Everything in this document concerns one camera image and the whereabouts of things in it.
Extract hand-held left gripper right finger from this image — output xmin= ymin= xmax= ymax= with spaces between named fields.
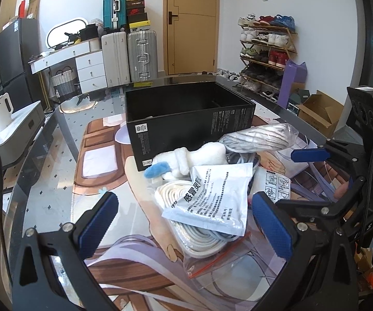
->
xmin=251 ymin=191 xmax=358 ymax=311

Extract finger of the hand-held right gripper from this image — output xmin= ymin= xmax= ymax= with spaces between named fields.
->
xmin=275 ymin=175 xmax=367 ymax=225
xmin=291 ymin=139 xmax=367 ymax=178

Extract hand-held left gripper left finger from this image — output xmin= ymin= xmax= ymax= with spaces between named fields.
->
xmin=11 ymin=191 xmax=120 ymax=311

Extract white packet with pictograms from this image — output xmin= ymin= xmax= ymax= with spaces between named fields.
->
xmin=254 ymin=167 xmax=292 ymax=204

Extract bagged grey striped cable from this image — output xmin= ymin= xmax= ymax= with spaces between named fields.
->
xmin=219 ymin=122 xmax=299 ymax=154

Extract white medicine sachet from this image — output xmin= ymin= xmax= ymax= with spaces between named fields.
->
xmin=161 ymin=164 xmax=255 ymax=237

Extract bagged white cable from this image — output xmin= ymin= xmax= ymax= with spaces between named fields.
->
xmin=154 ymin=180 xmax=271 ymax=290

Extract white plush toy blue ear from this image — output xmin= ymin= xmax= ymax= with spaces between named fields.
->
xmin=144 ymin=143 xmax=227 ymax=185

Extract black cardboard box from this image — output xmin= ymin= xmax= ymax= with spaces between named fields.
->
xmin=125 ymin=81 xmax=256 ymax=172

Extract open cardboard box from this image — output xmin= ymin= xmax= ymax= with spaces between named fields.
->
xmin=298 ymin=90 xmax=345 ymax=138

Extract dark green box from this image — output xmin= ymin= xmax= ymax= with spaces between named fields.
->
xmin=288 ymin=91 xmax=310 ymax=107

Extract printed cartoon table mat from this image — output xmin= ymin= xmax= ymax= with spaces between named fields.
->
xmin=71 ymin=99 xmax=362 ymax=311

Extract purple yoga mat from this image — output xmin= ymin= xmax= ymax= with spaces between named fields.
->
xmin=277 ymin=59 xmax=307 ymax=109

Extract rows of shoes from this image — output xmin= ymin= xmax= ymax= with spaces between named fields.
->
xmin=238 ymin=13 xmax=296 ymax=99

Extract white sneaker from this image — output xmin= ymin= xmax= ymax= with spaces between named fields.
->
xmin=217 ymin=68 xmax=239 ymax=81

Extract wooden shoe rack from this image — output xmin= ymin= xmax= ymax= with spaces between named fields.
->
xmin=238 ymin=15 xmax=299 ymax=99

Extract grey white printer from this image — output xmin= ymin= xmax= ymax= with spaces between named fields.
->
xmin=0 ymin=100 xmax=46 ymax=175

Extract grey wicker basket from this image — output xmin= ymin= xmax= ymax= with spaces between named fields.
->
xmin=50 ymin=66 xmax=78 ymax=96

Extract white kettle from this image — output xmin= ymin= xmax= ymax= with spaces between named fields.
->
xmin=0 ymin=92 xmax=13 ymax=132

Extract white dresser with drawers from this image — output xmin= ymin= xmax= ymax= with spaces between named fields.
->
xmin=27 ymin=40 xmax=107 ymax=89

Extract white suitcase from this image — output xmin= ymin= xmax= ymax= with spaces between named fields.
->
xmin=101 ymin=32 xmax=131 ymax=87

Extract wooden door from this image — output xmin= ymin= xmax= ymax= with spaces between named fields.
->
xmin=163 ymin=0 xmax=221 ymax=76

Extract silver suitcase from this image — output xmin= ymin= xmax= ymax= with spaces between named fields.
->
xmin=127 ymin=30 xmax=158 ymax=83

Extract black bag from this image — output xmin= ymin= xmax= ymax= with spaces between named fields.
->
xmin=79 ymin=24 xmax=100 ymax=41

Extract black refrigerator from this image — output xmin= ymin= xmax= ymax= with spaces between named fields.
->
xmin=0 ymin=18 xmax=49 ymax=111

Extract oval white mirror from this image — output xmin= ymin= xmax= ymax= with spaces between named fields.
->
xmin=46 ymin=17 xmax=90 ymax=51

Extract black yellow shoe box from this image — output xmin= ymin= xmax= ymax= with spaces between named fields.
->
xmin=129 ymin=21 xmax=150 ymax=33

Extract teal suitcase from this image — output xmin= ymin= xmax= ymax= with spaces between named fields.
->
xmin=103 ymin=0 xmax=128 ymax=31

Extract flat cardboard sheet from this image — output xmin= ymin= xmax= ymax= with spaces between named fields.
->
xmin=0 ymin=0 xmax=18 ymax=31

